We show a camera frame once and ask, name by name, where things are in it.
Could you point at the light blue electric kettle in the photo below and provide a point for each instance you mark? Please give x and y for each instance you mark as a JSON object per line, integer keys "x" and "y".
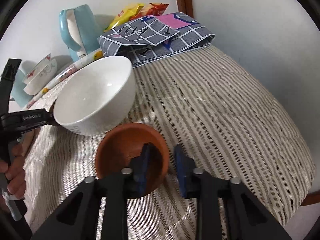
{"x": 85, "y": 30}

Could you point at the white ceramic bowl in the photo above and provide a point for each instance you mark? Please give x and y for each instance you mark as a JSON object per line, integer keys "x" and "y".
{"x": 95, "y": 97}

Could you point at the red snack bag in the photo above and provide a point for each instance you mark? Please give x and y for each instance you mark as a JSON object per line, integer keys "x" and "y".
{"x": 156, "y": 8}

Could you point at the light blue thermos jug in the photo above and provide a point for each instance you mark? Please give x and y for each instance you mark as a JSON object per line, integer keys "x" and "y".
{"x": 18, "y": 90}

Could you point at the brown wooden baseboard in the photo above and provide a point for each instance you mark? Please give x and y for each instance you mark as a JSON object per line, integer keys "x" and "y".
{"x": 308, "y": 197}

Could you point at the rolled patterned table mat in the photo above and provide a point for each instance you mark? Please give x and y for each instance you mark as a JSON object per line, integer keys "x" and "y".
{"x": 85, "y": 60}

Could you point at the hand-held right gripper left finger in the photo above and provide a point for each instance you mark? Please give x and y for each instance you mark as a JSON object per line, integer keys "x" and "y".
{"x": 143, "y": 170}

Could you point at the small brown bowl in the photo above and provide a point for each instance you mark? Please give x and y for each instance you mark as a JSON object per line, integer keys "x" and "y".
{"x": 117, "y": 150}

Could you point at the person's left hand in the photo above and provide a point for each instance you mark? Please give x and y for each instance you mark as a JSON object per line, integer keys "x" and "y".
{"x": 17, "y": 180}

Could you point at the yellow snack bag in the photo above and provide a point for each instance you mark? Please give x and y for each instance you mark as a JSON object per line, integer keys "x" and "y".
{"x": 125, "y": 15}

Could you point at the patterned white bowl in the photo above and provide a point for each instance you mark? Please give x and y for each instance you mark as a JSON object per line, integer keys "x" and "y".
{"x": 37, "y": 70}
{"x": 43, "y": 80}

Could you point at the grey checked cloth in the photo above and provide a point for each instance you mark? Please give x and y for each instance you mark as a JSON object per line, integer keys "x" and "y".
{"x": 150, "y": 37}

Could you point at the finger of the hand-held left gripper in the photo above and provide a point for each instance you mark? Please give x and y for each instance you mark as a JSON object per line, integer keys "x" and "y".
{"x": 51, "y": 119}

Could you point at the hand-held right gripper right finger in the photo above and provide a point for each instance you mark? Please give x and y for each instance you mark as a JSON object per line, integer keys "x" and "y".
{"x": 180, "y": 170}

